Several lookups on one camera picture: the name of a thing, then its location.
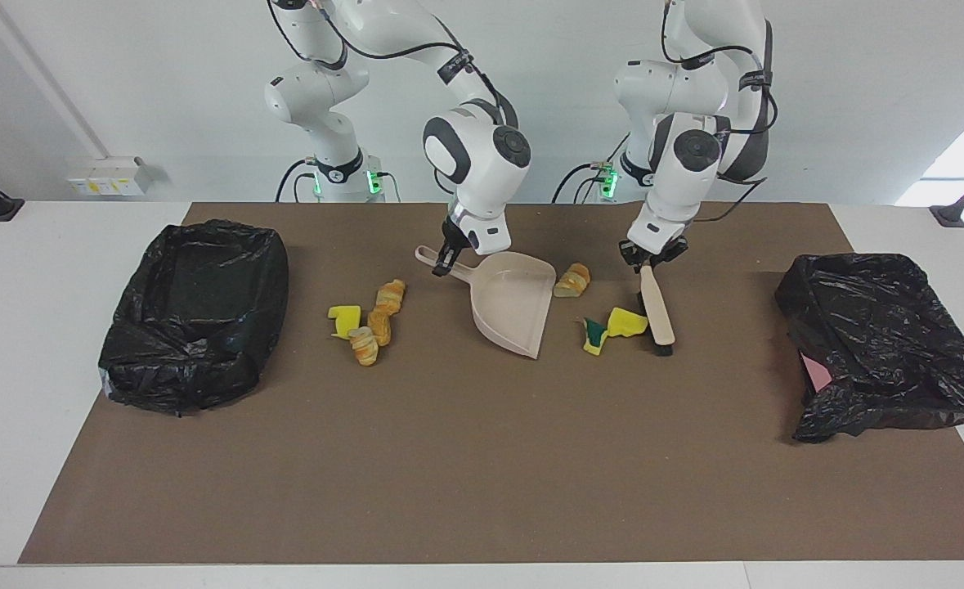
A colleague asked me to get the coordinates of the pale striped bread roll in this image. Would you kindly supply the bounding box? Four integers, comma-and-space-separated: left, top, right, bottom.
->
348, 326, 379, 366

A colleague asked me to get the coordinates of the white wall socket box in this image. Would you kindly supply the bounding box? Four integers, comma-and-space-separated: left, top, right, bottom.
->
67, 157, 153, 197

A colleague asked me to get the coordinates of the croissant toy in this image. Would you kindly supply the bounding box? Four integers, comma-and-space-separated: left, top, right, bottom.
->
376, 279, 407, 316
554, 263, 591, 299

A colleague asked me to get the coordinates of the brown table mat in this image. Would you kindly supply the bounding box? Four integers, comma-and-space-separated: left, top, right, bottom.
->
18, 202, 964, 565

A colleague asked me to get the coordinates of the white wall cable duct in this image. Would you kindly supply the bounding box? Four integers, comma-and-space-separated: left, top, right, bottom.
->
0, 0, 110, 160

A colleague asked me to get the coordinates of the black bag over pink bin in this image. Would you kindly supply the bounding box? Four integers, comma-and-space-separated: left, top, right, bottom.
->
774, 253, 964, 444

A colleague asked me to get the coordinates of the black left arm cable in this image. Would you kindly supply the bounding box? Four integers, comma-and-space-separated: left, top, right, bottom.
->
661, 0, 777, 223

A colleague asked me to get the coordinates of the black base cable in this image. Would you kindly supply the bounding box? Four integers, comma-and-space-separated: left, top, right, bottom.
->
553, 160, 613, 204
276, 158, 319, 203

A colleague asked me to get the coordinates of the beige hand brush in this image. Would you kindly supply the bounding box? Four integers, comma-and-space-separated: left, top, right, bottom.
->
639, 263, 676, 357

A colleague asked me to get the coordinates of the beige plastic dustpan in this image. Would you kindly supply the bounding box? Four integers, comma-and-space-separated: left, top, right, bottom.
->
415, 245, 557, 360

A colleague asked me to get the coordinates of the black bag lined bin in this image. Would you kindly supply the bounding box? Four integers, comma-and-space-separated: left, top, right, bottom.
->
98, 218, 290, 416

